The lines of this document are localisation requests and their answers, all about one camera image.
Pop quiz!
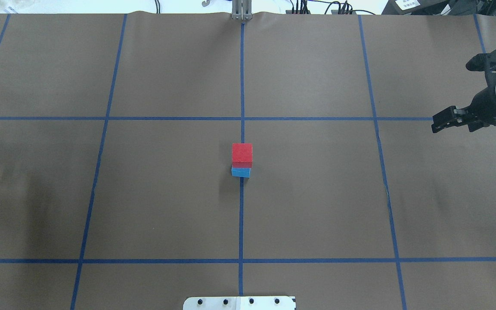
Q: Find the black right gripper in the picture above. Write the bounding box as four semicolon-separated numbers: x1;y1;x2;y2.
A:
431;88;496;133

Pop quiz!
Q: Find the red block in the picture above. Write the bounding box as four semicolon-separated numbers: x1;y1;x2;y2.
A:
232;143;253;168

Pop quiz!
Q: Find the blue block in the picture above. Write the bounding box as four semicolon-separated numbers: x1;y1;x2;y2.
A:
231;167;251;178

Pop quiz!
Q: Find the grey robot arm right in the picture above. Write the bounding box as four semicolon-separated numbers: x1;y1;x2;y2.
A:
431;61;496;133

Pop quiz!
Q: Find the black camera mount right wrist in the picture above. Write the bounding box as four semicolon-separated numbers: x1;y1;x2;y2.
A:
466;50;496;87

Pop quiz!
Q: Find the black cables table edge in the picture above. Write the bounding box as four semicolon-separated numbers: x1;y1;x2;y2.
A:
275;0;387;15

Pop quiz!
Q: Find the grey metal clamp bracket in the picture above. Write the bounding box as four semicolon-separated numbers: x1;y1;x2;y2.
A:
231;0;253;22

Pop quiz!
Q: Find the white metal mount base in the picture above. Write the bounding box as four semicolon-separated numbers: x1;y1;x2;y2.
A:
183;296;297;310

